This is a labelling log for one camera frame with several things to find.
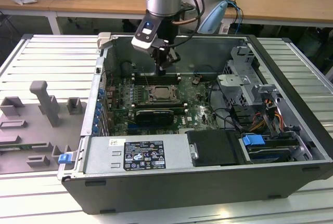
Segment metal socket cover frame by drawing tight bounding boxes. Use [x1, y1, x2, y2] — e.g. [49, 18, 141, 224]
[149, 85, 180, 103]

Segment CPU socket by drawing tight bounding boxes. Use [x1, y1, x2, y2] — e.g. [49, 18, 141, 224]
[147, 85, 182, 104]

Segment black cylindrical component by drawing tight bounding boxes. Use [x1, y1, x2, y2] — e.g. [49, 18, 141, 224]
[120, 61, 134, 77]

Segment grey plastic case latch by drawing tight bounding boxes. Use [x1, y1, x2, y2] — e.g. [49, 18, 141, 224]
[96, 31, 113, 51]

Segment wooden desk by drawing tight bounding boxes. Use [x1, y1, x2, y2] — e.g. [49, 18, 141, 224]
[49, 0, 333, 27]
[0, 0, 57, 35]

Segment grey metal drive cage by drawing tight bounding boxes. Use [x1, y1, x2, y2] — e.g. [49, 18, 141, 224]
[215, 45, 262, 107]

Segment black graphics card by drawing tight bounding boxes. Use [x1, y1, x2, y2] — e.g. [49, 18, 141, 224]
[134, 108, 174, 127]

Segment green motherboard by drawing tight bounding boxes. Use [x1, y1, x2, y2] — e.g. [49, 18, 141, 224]
[103, 73, 225, 135]

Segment black plastic shroud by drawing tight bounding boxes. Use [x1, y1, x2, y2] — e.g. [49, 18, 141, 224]
[187, 129, 244, 167]

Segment hard disk in blue carrier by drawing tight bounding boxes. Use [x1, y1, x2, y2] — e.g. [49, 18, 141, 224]
[240, 134, 300, 164]

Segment silver power supply with label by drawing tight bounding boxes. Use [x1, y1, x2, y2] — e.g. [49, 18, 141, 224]
[82, 133, 195, 176]

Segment black grey PC case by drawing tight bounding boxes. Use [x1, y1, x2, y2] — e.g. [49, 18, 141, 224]
[56, 32, 333, 216]

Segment blue plastic case latch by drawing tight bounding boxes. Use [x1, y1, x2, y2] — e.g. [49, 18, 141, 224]
[58, 153, 73, 165]

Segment grey parts rack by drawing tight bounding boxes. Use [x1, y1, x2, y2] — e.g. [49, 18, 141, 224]
[0, 80, 88, 176]

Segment copper coloured cable sleeve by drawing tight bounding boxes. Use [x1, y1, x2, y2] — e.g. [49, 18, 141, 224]
[171, 17, 200, 25]

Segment black camera cable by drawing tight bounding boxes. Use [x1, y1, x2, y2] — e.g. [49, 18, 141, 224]
[169, 0, 206, 47]

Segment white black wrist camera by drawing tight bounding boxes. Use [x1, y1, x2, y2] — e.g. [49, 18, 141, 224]
[131, 17, 171, 53]

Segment blue cable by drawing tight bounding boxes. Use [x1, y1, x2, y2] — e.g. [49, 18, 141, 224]
[228, 0, 245, 35]

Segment black internal cable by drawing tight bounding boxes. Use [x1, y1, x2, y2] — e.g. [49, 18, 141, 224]
[207, 81, 245, 134]

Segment grey disk bay frame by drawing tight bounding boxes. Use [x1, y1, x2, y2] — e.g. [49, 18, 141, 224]
[238, 83, 317, 165]

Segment orange yellow power wires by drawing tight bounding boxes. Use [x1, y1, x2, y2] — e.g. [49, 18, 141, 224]
[249, 98, 284, 133]

